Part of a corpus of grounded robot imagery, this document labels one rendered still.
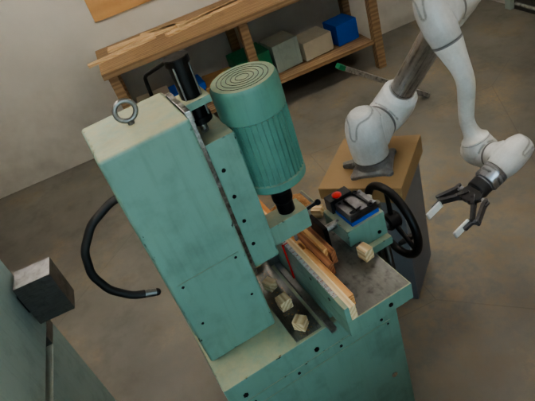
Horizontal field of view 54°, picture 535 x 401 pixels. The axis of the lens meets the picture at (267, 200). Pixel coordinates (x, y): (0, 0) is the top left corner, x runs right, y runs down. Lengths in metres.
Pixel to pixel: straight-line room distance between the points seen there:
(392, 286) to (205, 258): 0.52
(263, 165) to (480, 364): 1.42
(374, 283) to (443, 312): 1.10
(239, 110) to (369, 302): 0.62
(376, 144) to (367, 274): 0.78
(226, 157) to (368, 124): 0.95
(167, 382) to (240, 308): 1.26
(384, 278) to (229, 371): 0.51
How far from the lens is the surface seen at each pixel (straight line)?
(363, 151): 2.18
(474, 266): 2.76
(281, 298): 1.62
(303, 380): 1.66
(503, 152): 1.97
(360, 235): 1.62
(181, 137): 1.19
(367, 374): 1.83
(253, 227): 1.42
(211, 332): 1.52
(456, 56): 1.82
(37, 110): 4.75
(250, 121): 1.28
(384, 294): 1.47
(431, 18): 1.78
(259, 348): 1.58
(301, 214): 1.53
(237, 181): 1.34
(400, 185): 2.17
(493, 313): 2.57
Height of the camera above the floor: 2.01
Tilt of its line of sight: 36 degrees down
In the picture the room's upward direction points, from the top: 20 degrees counter-clockwise
